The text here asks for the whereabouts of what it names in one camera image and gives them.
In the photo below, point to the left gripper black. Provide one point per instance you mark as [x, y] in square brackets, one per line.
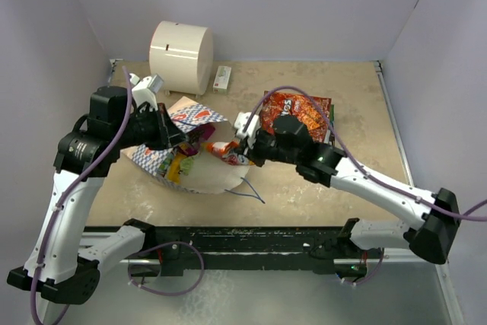
[168, 133]

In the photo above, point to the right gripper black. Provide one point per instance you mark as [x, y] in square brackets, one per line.
[253, 154]

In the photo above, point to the purple snack bag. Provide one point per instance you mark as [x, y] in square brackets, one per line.
[200, 134]

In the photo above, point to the orange white candy bag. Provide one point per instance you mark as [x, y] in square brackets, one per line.
[227, 152]

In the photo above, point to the yellow snack packet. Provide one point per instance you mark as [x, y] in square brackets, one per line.
[175, 169]

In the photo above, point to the red doritos bag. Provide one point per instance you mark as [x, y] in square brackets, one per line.
[284, 103]

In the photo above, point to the blue checkered paper bag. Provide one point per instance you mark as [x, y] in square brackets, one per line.
[209, 174]

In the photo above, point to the green snack bag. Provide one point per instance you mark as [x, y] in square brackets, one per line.
[330, 138]

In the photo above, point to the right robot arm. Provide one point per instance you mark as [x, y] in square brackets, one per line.
[426, 222]

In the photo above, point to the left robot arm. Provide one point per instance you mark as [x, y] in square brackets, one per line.
[118, 118]

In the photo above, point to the small green white box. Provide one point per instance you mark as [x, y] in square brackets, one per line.
[222, 79]

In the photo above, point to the white cylindrical container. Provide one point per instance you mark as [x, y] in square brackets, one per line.
[182, 55]

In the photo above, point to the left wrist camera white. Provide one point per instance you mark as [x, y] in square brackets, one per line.
[145, 89]

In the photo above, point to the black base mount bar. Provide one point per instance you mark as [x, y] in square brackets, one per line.
[321, 250]

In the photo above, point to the aluminium frame rail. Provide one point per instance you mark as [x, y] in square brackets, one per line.
[380, 75]

